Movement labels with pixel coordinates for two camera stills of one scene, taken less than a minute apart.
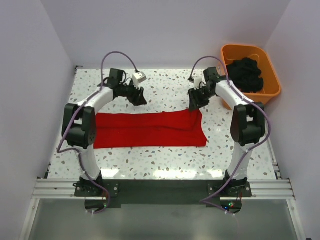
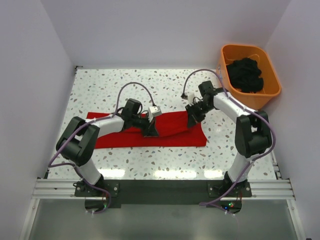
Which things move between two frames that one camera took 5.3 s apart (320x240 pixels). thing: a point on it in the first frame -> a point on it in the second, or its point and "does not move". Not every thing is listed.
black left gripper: (137, 98) -> (150, 130)
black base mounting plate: (100, 196) does not move
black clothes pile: (245, 74) does not move
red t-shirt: (182, 128) does not move
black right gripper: (195, 103) -> (193, 118)
